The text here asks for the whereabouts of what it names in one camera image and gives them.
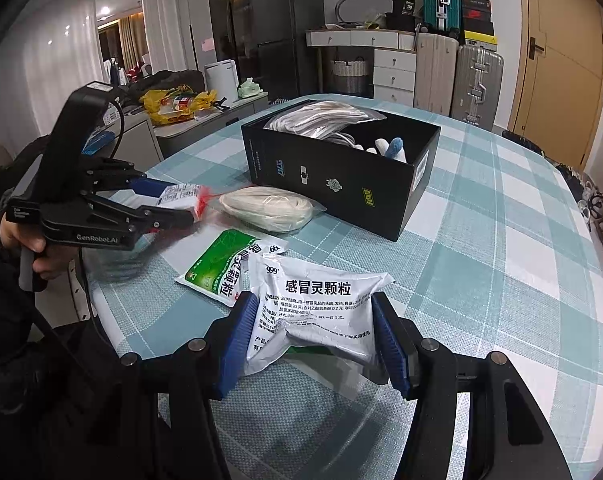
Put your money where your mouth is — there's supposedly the yellow plastic bag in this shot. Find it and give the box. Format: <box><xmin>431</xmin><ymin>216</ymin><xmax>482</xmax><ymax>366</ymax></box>
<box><xmin>140</xmin><ymin>87</ymin><xmax>218</xmax><ymax>126</ymax></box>

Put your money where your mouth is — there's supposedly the black cardboard box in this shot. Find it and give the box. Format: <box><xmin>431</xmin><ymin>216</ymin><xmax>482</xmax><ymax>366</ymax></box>
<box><xmin>241</xmin><ymin>99</ymin><xmax>442</xmax><ymax>243</ymax></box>

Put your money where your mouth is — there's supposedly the person's left hand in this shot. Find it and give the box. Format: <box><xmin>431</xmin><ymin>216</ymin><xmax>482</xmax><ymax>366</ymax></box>
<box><xmin>0</xmin><ymin>216</ymin><xmax>76</xmax><ymax>281</ymax></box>

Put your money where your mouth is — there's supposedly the white air appliance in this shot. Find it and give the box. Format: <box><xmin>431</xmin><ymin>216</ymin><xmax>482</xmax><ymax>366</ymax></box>
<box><xmin>204</xmin><ymin>60</ymin><xmax>240</xmax><ymax>99</ymax></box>

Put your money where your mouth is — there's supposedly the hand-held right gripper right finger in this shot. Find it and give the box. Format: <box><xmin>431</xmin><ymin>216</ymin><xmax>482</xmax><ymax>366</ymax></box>
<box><xmin>371</xmin><ymin>291</ymin><xmax>575</xmax><ymax>480</ymax></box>

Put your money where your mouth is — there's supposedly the group of assorted shoes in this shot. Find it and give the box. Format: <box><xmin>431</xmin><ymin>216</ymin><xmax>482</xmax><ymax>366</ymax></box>
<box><xmin>551</xmin><ymin>157</ymin><xmax>603</xmax><ymax>267</ymax></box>

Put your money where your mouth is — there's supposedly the black and red shoe box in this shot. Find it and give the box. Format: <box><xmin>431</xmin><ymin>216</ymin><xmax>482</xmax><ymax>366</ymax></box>
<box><xmin>461</xmin><ymin>0</ymin><xmax>493</xmax><ymax>24</ymax></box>

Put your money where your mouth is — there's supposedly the white curtain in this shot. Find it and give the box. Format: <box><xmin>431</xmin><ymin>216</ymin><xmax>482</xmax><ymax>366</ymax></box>
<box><xmin>141</xmin><ymin>0</ymin><xmax>203</xmax><ymax>77</ymax></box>

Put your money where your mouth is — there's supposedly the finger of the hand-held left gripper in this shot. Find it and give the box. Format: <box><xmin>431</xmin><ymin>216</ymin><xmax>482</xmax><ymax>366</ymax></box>
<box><xmin>84</xmin><ymin>157</ymin><xmax>180</xmax><ymax>202</ymax></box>
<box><xmin>81</xmin><ymin>194</ymin><xmax>195</xmax><ymax>237</ymax></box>

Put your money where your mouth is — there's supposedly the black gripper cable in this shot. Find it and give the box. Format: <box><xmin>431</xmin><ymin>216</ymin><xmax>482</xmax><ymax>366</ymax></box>
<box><xmin>78</xmin><ymin>100</ymin><xmax>128</xmax><ymax>346</ymax></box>

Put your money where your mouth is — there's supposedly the dark cloth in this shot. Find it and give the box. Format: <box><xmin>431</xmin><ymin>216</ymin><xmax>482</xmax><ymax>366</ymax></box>
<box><xmin>125</xmin><ymin>70</ymin><xmax>205</xmax><ymax>97</ymax></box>

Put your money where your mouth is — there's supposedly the white desk with drawers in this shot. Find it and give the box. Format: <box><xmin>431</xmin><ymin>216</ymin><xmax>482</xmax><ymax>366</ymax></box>
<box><xmin>305</xmin><ymin>29</ymin><xmax>417</xmax><ymax>109</ymax></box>

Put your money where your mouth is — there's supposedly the white and blue plush ball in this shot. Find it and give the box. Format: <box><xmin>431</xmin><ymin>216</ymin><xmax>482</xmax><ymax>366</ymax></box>
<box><xmin>366</xmin><ymin>136</ymin><xmax>409</xmax><ymax>165</ymax></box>

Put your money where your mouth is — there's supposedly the clear bag of white rope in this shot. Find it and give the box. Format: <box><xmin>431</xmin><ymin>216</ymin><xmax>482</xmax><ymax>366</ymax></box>
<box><xmin>264</xmin><ymin>100</ymin><xmax>388</xmax><ymax>139</ymax></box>

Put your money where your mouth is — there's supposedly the grey refrigerator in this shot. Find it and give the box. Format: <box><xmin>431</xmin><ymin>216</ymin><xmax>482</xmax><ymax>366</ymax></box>
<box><xmin>251</xmin><ymin>0</ymin><xmax>325</xmax><ymax>102</ymax></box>

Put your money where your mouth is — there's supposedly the silver suitcase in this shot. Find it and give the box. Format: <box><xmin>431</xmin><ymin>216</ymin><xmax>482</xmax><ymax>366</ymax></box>
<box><xmin>451</xmin><ymin>44</ymin><xmax>505</xmax><ymax>129</ymax></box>

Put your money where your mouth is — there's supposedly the white charging cable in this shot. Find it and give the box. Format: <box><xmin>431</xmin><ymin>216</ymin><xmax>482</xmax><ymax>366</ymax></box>
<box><xmin>330</xmin><ymin>129</ymin><xmax>371</xmax><ymax>152</ymax></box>

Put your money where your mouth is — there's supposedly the woven laundry basket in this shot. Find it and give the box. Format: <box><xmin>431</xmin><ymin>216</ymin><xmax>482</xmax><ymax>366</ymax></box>
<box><xmin>330</xmin><ymin>57</ymin><xmax>370</xmax><ymax>95</ymax></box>

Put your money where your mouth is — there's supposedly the green medicine packet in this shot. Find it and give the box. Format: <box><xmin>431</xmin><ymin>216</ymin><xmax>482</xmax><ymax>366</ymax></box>
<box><xmin>175</xmin><ymin>228</ymin><xmax>290</xmax><ymax>309</ymax></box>

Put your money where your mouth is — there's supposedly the grey low cabinet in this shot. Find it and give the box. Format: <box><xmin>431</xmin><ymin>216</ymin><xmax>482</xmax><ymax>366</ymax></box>
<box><xmin>116</xmin><ymin>91</ymin><xmax>270</xmax><ymax>162</ymax></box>

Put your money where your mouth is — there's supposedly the black and yellow shoe box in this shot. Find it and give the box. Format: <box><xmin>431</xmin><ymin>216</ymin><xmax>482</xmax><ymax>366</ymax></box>
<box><xmin>463</xmin><ymin>21</ymin><xmax>497</xmax><ymax>46</ymax></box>

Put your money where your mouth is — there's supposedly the white medicine packet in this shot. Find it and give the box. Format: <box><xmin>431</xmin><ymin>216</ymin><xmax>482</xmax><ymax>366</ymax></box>
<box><xmin>241</xmin><ymin>251</ymin><xmax>397</xmax><ymax>379</ymax></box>

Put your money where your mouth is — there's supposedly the person's left forearm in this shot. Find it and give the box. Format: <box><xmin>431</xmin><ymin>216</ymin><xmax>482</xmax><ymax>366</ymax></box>
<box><xmin>0</xmin><ymin>245</ymin><xmax>149</xmax><ymax>480</ymax></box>

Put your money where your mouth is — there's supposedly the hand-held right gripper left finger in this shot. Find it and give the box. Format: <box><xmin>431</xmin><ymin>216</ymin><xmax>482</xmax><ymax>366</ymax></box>
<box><xmin>117</xmin><ymin>291</ymin><xmax>262</xmax><ymax>480</ymax></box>

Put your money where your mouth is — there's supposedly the dark glass cabinet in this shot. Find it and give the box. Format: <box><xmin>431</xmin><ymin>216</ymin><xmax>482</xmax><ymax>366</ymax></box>
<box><xmin>206</xmin><ymin>0</ymin><xmax>262</xmax><ymax>97</ymax></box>

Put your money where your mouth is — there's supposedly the beige suitcase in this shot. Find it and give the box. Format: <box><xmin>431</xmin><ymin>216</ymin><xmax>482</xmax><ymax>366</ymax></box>
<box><xmin>414</xmin><ymin>27</ymin><xmax>460</xmax><ymax>117</ymax></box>

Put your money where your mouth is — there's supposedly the red-sealed bag with white cloth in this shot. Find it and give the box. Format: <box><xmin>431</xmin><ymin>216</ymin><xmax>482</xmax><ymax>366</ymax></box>
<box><xmin>156</xmin><ymin>183</ymin><xmax>215</xmax><ymax>222</ymax></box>

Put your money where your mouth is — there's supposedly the green tissue pack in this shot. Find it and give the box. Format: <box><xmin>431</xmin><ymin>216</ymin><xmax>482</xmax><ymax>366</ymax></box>
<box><xmin>238</xmin><ymin>77</ymin><xmax>265</xmax><ymax>100</ymax></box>

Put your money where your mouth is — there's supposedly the tan wooden door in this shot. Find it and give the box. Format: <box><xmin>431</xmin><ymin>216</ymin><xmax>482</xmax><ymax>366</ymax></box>
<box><xmin>506</xmin><ymin>0</ymin><xmax>603</xmax><ymax>174</ymax></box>

